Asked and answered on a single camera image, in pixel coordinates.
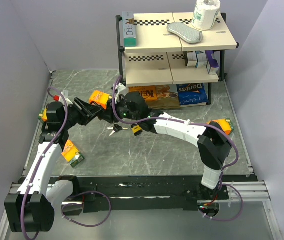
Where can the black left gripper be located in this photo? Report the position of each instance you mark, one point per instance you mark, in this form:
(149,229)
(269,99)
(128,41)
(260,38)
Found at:
(87,108)

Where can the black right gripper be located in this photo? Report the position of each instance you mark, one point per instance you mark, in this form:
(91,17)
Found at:
(113,114)

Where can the black key bunch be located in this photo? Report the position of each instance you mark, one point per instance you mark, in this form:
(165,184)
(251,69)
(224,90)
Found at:
(116,128)

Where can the yellow padlock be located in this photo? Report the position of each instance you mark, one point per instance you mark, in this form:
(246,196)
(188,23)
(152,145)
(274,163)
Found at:
(136,129)

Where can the black padlock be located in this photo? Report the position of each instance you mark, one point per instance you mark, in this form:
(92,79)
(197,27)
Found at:
(101,113)

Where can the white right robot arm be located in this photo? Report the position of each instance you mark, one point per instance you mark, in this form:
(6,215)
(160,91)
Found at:
(212,143)

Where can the orange box by right arm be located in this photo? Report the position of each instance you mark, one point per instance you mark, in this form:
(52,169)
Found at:
(225,124)

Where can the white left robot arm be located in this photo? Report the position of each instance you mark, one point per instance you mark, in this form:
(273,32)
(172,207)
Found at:
(33,207)

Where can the orange green snack box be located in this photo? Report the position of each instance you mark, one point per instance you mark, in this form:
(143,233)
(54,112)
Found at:
(99,98)

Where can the kettle chips bag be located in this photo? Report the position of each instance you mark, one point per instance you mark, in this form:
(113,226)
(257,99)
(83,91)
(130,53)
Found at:
(158,96)

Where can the orange snack box front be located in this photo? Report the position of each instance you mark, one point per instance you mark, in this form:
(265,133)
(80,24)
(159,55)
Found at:
(72,154)

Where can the orange green striped box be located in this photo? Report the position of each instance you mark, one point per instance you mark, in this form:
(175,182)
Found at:
(42,115)

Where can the blue doritos bag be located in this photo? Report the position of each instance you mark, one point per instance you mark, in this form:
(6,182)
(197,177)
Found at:
(191,94)

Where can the teal rio box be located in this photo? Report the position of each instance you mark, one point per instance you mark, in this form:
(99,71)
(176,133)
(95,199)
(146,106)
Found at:
(129,31)

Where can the beige two-tier shelf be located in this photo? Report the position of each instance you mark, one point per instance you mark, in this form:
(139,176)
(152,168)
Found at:
(157,59)

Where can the white small carton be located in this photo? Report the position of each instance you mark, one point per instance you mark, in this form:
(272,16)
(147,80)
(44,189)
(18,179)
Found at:
(191,59)

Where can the white blue carton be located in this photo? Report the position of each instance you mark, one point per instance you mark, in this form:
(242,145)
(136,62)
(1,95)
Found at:
(201,60)

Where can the grey sponge pouch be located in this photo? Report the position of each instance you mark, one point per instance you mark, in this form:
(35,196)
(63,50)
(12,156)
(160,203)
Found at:
(185,33)

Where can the purple white carton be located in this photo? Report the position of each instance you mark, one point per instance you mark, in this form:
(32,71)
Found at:
(212,64)

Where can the white toilet paper roll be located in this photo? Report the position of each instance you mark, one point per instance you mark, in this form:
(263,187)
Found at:
(205,13)

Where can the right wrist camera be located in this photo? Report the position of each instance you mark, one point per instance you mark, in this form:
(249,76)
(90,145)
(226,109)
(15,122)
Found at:
(118,91)

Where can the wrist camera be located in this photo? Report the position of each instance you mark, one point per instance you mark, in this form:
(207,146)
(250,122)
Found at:
(118,91)
(63,98)

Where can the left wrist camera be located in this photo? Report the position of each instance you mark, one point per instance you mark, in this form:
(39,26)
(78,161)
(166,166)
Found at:
(63,98)

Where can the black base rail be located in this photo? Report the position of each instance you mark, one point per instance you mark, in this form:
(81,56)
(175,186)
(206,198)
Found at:
(130,193)

